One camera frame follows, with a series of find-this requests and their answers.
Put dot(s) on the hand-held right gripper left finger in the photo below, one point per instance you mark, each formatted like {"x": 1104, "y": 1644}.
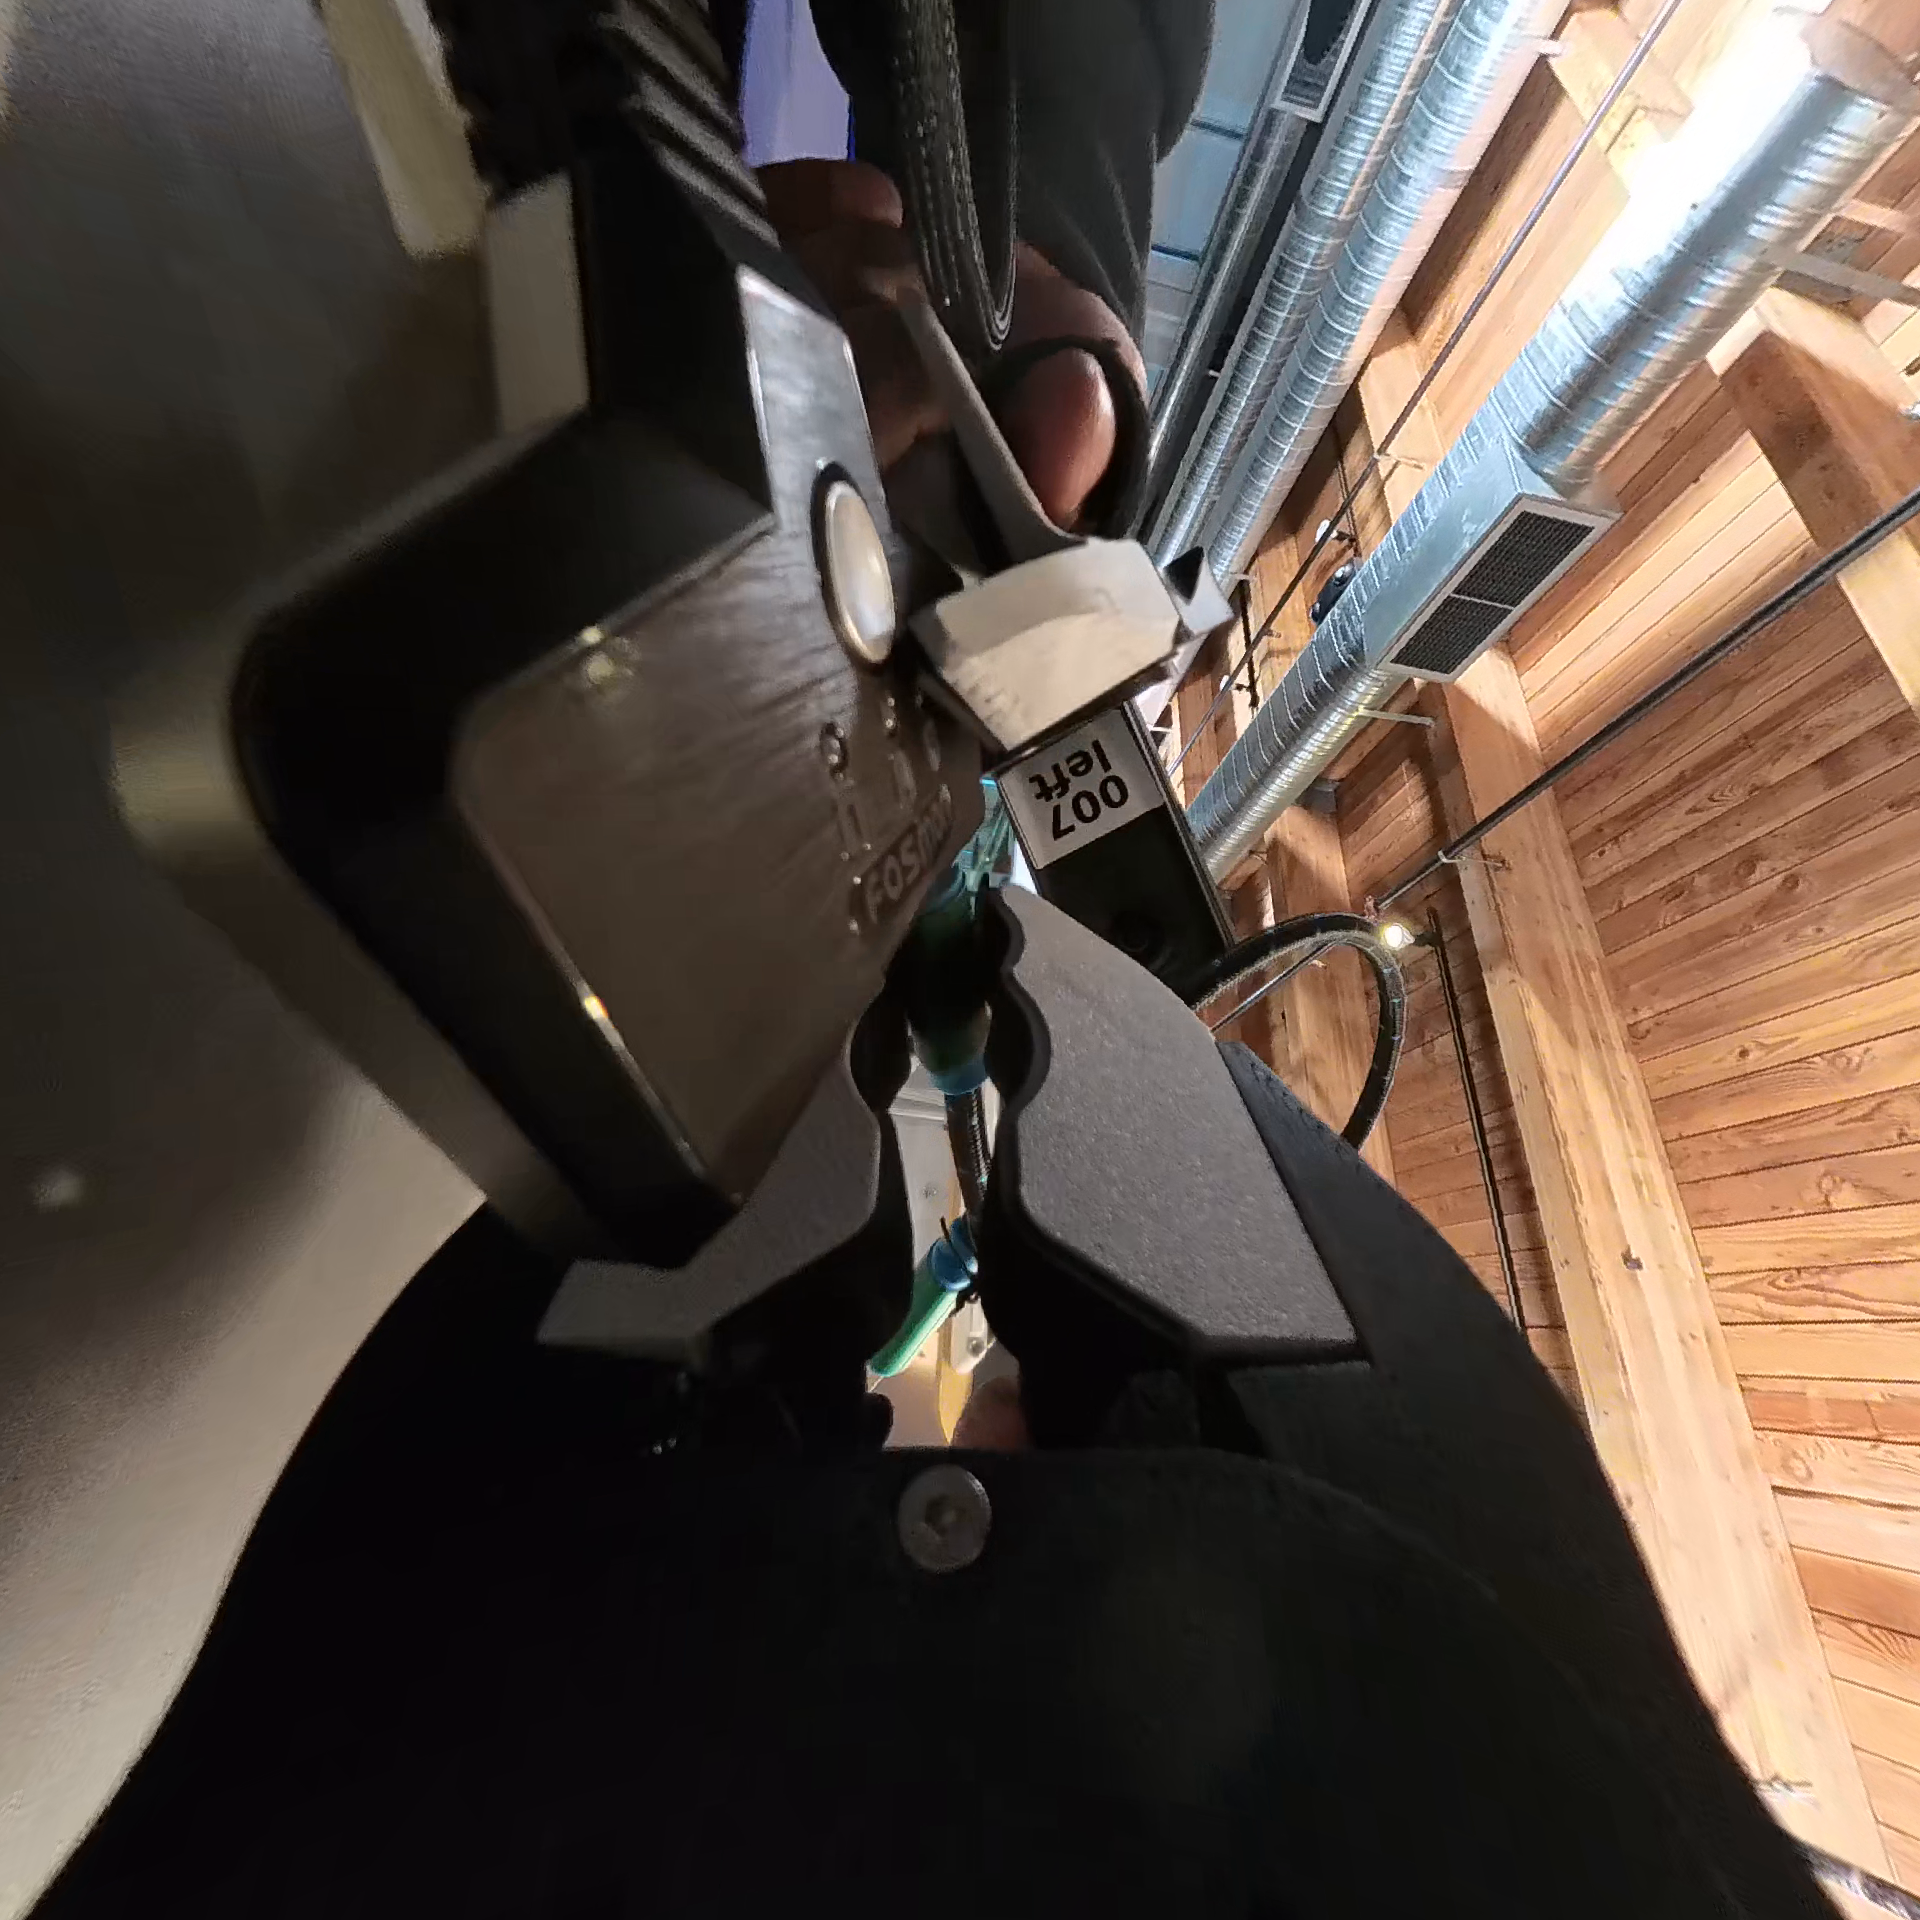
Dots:
{"x": 781, "y": 1244}

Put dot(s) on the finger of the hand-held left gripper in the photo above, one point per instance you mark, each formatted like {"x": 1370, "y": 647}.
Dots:
{"x": 1036, "y": 660}

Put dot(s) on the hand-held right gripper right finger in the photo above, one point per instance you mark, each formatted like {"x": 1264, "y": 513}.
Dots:
{"x": 1172, "y": 1171}

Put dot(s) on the black metal switch box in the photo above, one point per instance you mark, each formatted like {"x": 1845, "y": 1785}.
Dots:
{"x": 676, "y": 901}

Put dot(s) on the person's left hand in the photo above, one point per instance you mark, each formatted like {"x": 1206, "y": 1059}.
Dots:
{"x": 1080, "y": 434}

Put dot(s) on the person's right hand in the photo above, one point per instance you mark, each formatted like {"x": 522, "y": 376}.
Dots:
{"x": 990, "y": 1410}

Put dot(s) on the silver air duct with vent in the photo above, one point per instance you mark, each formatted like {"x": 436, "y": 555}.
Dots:
{"x": 1652, "y": 345}

